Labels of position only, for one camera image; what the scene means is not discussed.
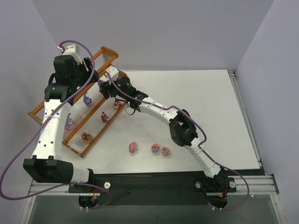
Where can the purple bunny small toy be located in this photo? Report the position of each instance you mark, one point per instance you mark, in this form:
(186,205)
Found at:
(87,100)

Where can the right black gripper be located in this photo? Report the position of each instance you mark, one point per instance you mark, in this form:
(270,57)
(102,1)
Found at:
(105,89)

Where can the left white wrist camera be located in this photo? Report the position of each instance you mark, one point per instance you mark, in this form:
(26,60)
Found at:
(72,50)

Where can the purple creature pink donut toy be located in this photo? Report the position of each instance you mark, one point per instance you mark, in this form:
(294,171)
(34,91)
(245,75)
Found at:
(70,123)

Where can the pink toy clear base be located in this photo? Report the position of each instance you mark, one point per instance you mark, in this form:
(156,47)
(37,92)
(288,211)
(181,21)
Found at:
(165,151)

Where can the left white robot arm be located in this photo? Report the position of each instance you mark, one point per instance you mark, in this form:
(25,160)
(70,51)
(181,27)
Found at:
(46,164)

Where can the pink bear green clover toy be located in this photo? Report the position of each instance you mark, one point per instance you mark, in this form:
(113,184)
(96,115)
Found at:
(86,137)

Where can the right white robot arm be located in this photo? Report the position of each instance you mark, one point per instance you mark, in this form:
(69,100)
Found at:
(182,128)

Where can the pink toy blue glasses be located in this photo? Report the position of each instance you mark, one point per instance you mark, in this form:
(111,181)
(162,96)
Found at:
(155,148)

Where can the pink blob toy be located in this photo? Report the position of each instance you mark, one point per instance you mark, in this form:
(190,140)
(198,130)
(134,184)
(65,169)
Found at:
(132,147)

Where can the red pink bear toy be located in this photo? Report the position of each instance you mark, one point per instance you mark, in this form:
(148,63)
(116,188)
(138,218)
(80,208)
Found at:
(104,117)

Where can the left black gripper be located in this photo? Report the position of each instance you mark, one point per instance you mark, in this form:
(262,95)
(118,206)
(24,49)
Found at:
(88,65)

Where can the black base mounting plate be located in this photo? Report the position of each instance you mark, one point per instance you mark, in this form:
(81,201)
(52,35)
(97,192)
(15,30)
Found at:
(174,188)

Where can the orange tiered display shelf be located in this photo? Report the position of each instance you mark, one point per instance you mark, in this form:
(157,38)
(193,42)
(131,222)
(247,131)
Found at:
(86,119)

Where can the red white cake toy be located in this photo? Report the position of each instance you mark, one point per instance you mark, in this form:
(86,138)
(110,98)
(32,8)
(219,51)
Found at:
(117,104)

